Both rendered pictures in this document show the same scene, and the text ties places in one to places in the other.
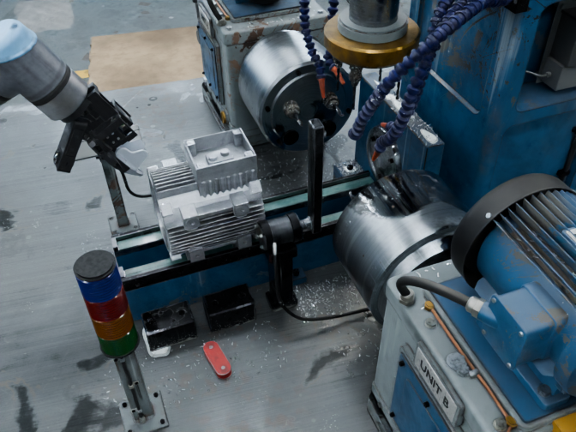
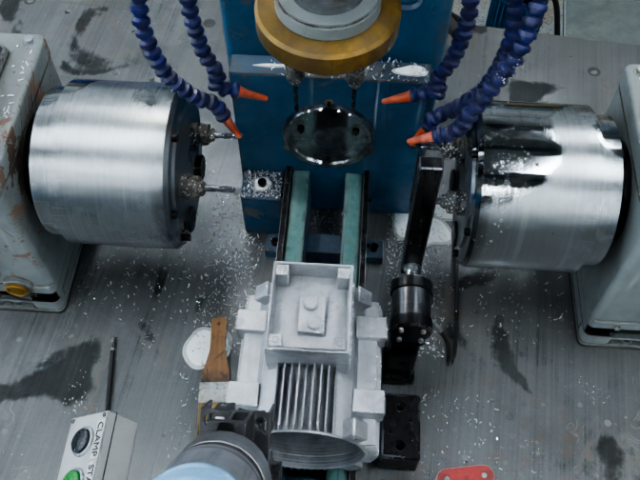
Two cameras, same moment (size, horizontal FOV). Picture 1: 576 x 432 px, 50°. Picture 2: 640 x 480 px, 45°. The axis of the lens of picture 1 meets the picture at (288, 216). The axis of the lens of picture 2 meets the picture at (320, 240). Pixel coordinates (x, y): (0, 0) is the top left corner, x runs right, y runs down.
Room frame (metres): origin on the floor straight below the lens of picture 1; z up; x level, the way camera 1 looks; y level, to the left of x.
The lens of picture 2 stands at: (0.80, 0.52, 1.98)
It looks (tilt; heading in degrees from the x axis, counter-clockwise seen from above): 58 degrees down; 294
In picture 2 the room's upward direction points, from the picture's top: straight up
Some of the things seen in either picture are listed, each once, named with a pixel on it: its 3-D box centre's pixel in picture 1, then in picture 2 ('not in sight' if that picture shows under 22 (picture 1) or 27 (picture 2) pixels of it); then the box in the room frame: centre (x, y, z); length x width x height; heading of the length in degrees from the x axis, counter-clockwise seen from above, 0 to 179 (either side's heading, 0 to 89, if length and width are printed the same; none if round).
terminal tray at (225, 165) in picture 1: (220, 162); (310, 318); (0.99, 0.13, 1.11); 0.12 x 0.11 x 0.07; 110
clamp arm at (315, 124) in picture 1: (314, 179); (419, 222); (0.91, -0.05, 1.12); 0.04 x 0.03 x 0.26; 110
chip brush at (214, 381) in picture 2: not in sight; (215, 374); (1.15, 0.15, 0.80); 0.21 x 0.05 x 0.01; 115
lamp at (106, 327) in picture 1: (111, 316); not in sight; (0.62, 0.28, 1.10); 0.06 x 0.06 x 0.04
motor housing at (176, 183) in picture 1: (206, 202); (309, 376); (0.97, 0.17, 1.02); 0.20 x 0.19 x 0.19; 110
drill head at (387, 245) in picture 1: (422, 262); (545, 188); (0.77, -0.24, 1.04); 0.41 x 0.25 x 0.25; 20
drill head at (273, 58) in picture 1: (287, 81); (93, 162); (1.41, -0.01, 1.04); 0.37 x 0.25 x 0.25; 20
